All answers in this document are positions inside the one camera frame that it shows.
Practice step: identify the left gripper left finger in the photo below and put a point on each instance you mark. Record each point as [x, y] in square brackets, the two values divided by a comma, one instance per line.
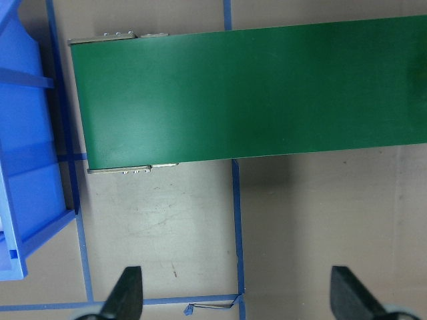
[126, 299]

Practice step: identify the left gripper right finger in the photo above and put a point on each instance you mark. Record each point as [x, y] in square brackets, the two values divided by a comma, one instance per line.
[350, 299]

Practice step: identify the left blue plastic bin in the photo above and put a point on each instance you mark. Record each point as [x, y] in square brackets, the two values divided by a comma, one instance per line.
[33, 208]

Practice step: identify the green conveyor belt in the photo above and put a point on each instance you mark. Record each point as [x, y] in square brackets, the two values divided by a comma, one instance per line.
[252, 93]

